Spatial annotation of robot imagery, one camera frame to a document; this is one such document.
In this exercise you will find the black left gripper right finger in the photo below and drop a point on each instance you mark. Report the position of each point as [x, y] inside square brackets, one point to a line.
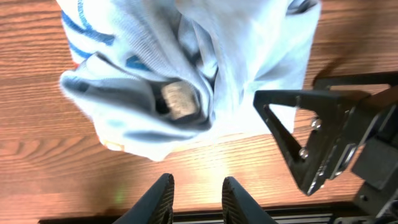
[239, 207]

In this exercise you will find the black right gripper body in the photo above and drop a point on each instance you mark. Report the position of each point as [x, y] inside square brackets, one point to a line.
[373, 127]

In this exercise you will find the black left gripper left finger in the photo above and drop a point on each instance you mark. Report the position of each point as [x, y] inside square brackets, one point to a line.
[155, 206]

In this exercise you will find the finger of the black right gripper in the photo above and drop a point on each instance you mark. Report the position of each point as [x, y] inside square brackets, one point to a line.
[328, 149]

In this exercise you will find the light blue printed t-shirt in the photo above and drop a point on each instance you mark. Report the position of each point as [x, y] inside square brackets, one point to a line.
[153, 75]

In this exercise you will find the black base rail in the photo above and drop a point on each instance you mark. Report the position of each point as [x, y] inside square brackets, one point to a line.
[323, 213]

